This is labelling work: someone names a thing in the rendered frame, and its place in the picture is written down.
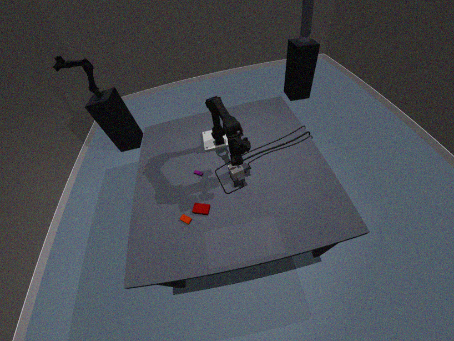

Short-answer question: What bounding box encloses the orange rectangular block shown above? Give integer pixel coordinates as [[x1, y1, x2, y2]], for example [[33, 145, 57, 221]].
[[180, 215, 192, 224]]

